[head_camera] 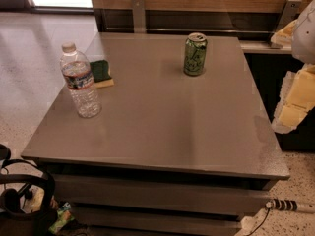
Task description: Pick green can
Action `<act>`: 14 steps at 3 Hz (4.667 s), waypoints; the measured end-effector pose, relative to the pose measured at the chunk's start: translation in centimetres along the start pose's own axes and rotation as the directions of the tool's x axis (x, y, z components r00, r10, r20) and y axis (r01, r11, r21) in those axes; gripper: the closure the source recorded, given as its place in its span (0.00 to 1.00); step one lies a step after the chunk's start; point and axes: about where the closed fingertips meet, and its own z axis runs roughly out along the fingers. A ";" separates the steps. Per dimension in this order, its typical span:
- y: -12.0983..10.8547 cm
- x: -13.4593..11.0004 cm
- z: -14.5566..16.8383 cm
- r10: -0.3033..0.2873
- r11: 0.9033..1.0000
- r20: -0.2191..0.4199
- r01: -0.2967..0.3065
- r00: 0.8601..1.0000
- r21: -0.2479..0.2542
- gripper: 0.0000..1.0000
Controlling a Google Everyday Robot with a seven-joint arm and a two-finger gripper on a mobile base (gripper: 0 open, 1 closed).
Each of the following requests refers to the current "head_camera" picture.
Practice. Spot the grey drawer cabinet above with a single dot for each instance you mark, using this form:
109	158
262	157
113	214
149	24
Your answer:
169	154

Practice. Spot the black bag with straps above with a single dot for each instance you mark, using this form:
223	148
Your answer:
14	219

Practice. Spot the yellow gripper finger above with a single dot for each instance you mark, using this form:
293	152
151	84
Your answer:
297	99
283	37

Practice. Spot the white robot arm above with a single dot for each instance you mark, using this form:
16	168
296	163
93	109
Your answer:
303	39

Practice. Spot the green soda can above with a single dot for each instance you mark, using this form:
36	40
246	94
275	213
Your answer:
195	54

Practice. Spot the metal bracket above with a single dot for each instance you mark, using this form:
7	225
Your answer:
288	14
139	16

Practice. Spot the green and yellow sponge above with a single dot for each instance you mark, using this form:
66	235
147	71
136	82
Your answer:
101	73

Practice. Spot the right metal bracket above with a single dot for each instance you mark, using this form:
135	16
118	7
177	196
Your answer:
288	14

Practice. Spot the green snack packet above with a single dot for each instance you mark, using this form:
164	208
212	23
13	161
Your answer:
64	216

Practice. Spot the left metal bracket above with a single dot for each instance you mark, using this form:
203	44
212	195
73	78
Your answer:
139	16

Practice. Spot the clear plastic water bottle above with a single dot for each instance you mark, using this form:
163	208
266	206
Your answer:
76	70

